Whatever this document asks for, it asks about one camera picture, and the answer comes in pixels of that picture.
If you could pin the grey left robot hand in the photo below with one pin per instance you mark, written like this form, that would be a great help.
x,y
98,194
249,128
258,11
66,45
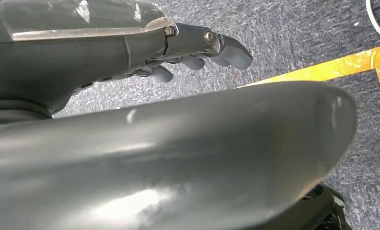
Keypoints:
x,y
66,60

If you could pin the ribbed grey left arm sleeve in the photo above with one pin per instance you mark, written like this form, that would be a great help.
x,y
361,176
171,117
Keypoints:
x,y
12,112

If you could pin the smooth grey robot body shell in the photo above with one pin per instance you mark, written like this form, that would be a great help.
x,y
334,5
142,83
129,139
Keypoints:
x,y
177,152

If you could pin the yellow floor tape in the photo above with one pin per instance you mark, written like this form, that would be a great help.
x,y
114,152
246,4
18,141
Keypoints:
x,y
345,65

